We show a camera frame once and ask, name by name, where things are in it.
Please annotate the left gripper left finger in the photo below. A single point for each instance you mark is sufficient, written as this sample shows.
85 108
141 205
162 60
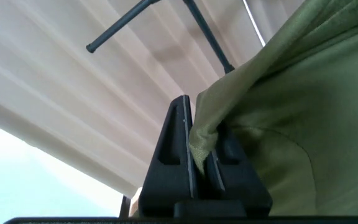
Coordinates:
169 180

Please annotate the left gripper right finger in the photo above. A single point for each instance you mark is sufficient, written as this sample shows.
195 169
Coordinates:
241 183

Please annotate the beige curtain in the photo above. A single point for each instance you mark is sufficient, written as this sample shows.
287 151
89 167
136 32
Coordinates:
73 77

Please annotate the black clothes rack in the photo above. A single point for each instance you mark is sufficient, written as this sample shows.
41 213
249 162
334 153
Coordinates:
210 34

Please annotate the green printed shirt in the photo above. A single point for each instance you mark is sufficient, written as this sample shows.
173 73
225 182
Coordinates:
306 109

